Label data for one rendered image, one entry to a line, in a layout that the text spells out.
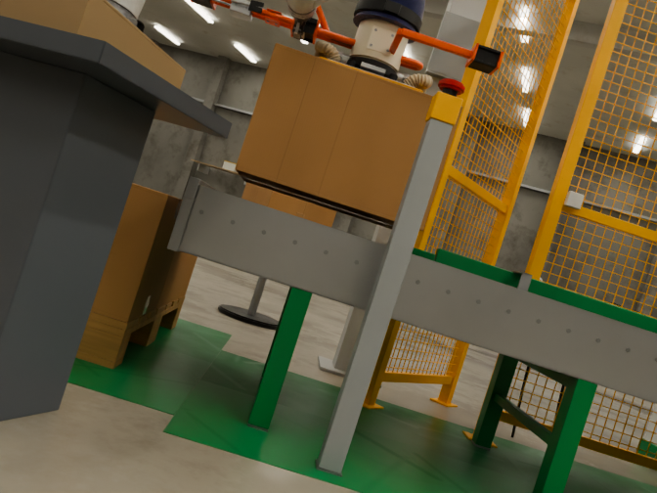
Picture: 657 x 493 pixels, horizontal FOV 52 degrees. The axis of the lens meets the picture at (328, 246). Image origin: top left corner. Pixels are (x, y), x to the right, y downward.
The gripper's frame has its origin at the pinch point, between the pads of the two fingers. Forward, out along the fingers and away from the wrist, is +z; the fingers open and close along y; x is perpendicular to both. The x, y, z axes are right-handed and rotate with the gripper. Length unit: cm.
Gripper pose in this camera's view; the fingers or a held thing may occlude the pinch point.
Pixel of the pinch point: (301, 27)
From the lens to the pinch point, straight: 231.2
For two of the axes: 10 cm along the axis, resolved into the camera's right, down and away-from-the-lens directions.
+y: -3.1, 9.5, -0.1
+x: 9.5, 3.1, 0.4
